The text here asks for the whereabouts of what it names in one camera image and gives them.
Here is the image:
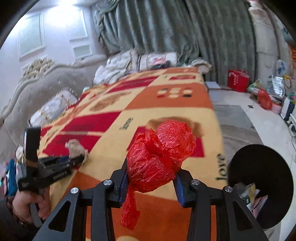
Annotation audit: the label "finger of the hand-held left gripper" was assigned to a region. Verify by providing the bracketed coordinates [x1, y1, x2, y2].
[52, 156, 85, 172]
[38, 155, 71, 166]

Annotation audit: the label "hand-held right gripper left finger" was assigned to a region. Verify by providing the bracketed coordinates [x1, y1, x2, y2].
[33, 158, 130, 241]

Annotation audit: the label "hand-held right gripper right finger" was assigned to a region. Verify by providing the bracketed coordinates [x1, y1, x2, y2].
[173, 169, 270, 241]

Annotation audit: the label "beige stocking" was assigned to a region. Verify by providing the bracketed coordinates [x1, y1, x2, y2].
[65, 139, 90, 165]

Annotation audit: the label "red plastic bag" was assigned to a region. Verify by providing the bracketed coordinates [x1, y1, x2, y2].
[257, 89, 273, 111]
[120, 120, 197, 230]

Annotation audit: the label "black round bin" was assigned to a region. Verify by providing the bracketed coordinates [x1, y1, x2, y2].
[228, 144, 292, 229]

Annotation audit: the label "person's left hand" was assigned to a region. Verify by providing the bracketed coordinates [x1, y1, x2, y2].
[11, 188, 51, 224]

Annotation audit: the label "striped pillow with round print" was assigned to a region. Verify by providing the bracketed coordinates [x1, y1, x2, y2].
[29, 89, 78, 128]

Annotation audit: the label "grey tufted sofa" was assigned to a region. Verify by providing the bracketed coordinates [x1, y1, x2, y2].
[0, 56, 212, 149]

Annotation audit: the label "grey floor rug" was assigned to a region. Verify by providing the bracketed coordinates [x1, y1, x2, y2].
[214, 104, 263, 151]

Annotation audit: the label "orange red printed blanket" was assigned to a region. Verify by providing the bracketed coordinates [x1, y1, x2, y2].
[37, 67, 228, 241]

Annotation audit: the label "white crumpled bedding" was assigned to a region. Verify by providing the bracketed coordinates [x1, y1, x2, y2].
[93, 65, 130, 85]

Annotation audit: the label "cream embroidered pillow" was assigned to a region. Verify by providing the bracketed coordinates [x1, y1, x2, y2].
[107, 49, 139, 75]

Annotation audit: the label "red filled plastic bag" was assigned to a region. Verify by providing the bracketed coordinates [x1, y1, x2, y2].
[257, 89, 273, 111]

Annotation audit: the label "red paper gift bag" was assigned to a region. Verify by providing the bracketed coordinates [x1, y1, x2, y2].
[228, 69, 250, 92]

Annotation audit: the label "pink and dark clothes pile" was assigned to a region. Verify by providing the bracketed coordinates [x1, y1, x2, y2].
[150, 58, 172, 70]

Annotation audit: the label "pink plastic basin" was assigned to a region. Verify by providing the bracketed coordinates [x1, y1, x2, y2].
[271, 102, 283, 114]

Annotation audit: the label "cream pillow with pink print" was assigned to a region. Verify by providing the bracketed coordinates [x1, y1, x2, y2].
[138, 52, 180, 70]

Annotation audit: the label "white tv cabinet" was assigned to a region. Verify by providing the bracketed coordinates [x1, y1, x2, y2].
[281, 102, 296, 133]

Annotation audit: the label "silver foil bag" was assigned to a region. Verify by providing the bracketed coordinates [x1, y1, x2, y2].
[268, 75, 285, 99]

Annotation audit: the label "green patterned curtain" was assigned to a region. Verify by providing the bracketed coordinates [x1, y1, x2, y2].
[91, 0, 258, 89]

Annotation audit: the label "white and blue plastic bag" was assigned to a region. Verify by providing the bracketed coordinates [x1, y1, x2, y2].
[276, 60, 288, 76]

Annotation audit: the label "lace covered standing air conditioner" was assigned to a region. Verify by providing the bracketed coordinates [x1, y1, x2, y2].
[248, 6, 283, 82]

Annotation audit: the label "tangled floor cables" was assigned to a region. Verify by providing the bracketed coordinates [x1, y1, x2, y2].
[285, 129, 296, 163]

